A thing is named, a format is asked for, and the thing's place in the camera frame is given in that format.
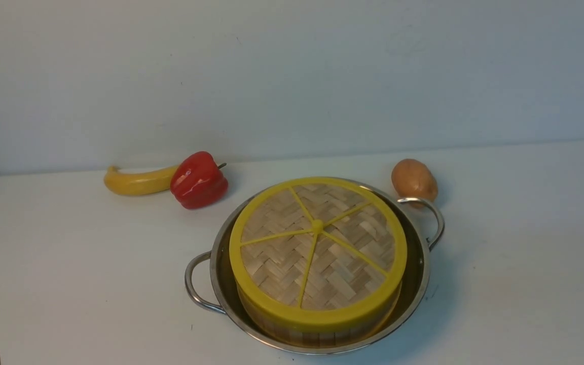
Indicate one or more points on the yellow rimmed bamboo steamer basket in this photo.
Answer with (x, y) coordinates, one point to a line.
(362, 329)

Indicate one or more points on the yellow rimmed woven steamer lid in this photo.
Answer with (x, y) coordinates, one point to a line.
(317, 254)

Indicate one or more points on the stainless steel pot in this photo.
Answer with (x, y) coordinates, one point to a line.
(211, 285)

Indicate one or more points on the yellow toy banana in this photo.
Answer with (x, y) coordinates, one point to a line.
(138, 184)

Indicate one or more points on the red toy bell pepper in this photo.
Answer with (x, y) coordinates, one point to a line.
(199, 181)

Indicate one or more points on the brown toy potato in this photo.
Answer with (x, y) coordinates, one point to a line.
(412, 178)

